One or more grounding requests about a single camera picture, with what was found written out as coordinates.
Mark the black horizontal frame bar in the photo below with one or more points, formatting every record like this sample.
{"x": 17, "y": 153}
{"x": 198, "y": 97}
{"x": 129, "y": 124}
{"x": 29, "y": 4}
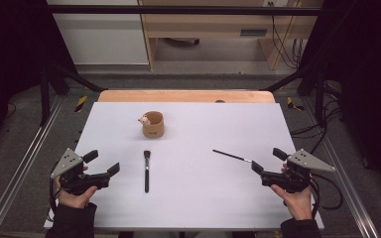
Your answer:
{"x": 178, "y": 10}

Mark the person's right hand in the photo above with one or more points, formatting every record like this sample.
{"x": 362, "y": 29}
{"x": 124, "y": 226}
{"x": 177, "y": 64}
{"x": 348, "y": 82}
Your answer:
{"x": 296, "y": 201}

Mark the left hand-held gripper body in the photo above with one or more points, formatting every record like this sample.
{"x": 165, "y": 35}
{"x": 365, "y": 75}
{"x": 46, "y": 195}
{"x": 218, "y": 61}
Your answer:
{"x": 79, "y": 180}

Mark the black flat-head makeup brush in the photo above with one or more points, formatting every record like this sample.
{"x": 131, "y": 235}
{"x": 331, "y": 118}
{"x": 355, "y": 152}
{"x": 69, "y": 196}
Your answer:
{"x": 147, "y": 172}

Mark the aluminium rail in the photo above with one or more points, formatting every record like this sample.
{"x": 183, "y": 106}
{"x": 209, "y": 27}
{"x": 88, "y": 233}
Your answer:
{"x": 347, "y": 185}
{"x": 20, "y": 165}

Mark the wooden table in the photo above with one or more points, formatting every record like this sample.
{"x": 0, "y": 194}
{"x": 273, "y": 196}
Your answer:
{"x": 178, "y": 96}

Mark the thin black makeup brush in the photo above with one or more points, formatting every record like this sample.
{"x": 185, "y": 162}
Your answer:
{"x": 231, "y": 155}

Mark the person's left hand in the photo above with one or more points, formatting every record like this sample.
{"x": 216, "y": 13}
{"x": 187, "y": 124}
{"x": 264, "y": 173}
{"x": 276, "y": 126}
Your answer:
{"x": 76, "y": 200}

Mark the white cabinet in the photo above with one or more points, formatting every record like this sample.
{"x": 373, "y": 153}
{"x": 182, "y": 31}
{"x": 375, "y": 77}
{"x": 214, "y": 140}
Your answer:
{"x": 102, "y": 39}

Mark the wooden cup with animal figure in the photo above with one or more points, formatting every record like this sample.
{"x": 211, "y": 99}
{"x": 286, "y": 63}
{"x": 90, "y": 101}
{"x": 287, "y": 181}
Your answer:
{"x": 153, "y": 125}

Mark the white table cover sheet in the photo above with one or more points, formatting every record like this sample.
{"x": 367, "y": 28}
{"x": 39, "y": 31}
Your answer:
{"x": 195, "y": 185}

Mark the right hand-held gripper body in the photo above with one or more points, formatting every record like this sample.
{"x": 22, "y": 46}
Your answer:
{"x": 291, "y": 181}

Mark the black metal frame stand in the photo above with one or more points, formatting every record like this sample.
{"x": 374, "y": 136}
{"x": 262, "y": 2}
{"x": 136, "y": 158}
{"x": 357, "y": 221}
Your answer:
{"x": 320, "y": 99}
{"x": 44, "y": 99}

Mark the light wooden desk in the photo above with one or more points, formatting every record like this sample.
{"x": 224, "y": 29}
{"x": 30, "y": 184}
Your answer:
{"x": 208, "y": 26}

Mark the black curtain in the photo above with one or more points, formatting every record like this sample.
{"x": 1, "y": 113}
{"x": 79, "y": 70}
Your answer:
{"x": 370, "y": 82}
{"x": 10, "y": 66}

